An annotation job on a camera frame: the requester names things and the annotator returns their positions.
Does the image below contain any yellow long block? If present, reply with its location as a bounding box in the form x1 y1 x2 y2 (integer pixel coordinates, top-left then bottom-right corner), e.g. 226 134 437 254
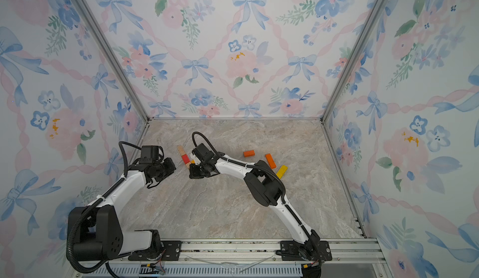
276 165 288 179

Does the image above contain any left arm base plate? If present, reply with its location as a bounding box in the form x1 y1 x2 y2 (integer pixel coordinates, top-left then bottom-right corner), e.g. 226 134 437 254
128 240 182 262

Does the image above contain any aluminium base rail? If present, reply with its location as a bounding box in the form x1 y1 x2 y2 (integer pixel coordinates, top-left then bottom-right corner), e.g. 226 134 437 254
88 239 392 278

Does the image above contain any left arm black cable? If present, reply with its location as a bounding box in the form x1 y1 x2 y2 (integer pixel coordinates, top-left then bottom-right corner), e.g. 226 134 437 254
65 140 150 278

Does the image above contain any orange short block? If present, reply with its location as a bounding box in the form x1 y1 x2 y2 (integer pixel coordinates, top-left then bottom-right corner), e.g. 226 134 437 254
243 150 255 157

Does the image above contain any red rectangular block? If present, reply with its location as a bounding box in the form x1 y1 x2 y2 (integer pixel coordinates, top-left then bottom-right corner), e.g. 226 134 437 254
182 154 191 165

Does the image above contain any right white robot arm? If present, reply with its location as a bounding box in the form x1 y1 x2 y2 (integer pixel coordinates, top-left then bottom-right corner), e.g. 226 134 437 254
190 153 321 261

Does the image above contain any orange long block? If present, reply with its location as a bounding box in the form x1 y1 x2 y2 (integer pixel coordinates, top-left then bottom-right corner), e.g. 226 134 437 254
265 153 277 169

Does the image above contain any aluminium corner post left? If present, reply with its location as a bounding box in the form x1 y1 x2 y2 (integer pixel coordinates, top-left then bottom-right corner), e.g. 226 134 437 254
72 0 149 123

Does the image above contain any aluminium corner post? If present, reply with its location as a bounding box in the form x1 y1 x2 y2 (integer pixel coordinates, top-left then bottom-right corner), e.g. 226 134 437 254
321 0 389 125
72 0 149 123

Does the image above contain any aluminium corner post right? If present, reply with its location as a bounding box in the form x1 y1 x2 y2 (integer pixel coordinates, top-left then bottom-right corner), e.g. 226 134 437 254
321 0 389 125

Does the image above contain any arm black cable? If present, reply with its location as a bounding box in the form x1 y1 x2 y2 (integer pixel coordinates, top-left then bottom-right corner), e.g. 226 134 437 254
65 140 150 278
191 131 287 206

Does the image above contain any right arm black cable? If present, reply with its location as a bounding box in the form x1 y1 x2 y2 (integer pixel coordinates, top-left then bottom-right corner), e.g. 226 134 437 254
191 131 287 206

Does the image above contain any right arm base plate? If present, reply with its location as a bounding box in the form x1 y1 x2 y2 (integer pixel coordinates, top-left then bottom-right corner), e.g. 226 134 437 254
276 240 333 262

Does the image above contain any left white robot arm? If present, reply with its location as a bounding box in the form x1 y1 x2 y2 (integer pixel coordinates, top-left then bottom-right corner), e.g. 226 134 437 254
66 158 176 274

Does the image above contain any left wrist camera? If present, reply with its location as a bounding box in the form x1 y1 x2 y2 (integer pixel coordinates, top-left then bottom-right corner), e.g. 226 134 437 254
138 145 164 164

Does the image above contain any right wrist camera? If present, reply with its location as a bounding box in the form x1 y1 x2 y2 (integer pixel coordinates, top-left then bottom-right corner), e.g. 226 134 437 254
192 143 215 164

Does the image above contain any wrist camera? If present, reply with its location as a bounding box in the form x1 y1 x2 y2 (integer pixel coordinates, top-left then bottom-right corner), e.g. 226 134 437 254
192 143 215 164
138 145 164 164

